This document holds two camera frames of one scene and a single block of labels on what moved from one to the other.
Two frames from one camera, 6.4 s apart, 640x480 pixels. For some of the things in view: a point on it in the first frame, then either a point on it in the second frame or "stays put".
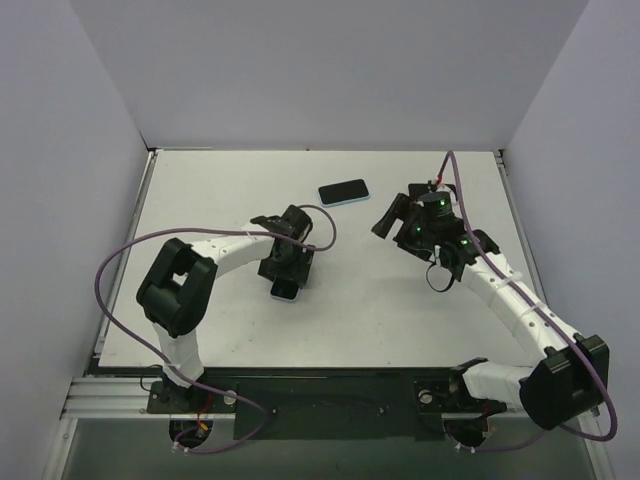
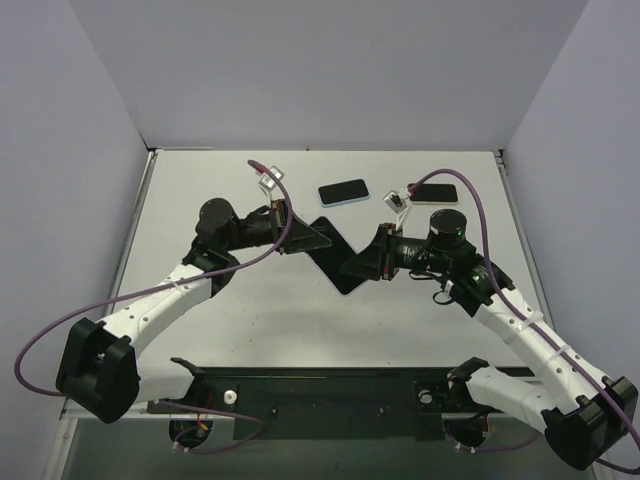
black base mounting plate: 326,404 stays put
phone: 343,192 stays put
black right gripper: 400,220 → 388,253
